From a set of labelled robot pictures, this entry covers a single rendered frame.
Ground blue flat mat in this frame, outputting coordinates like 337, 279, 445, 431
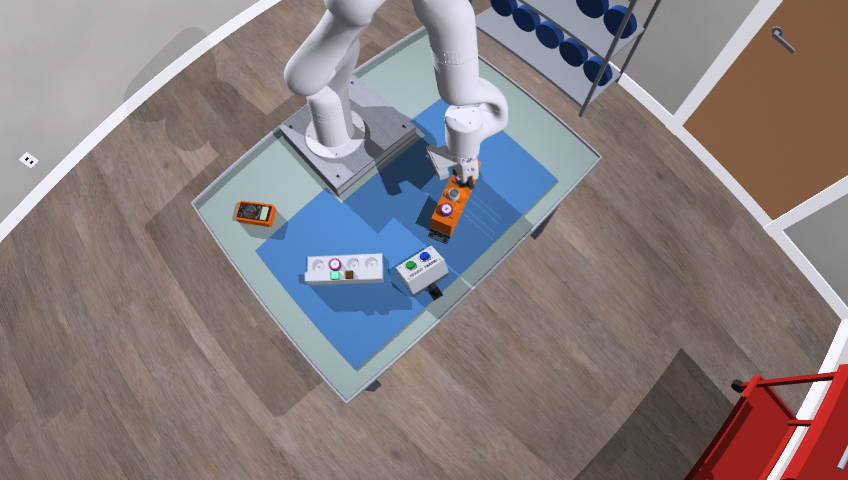
256, 99, 557, 370

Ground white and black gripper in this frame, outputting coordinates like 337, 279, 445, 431
453, 157, 479, 190

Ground orange digital multimeter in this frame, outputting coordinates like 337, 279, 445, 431
235, 201, 276, 227

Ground orange tube rack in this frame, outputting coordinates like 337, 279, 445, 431
431, 174, 472, 237

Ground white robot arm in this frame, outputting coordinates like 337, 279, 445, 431
284, 0, 508, 180

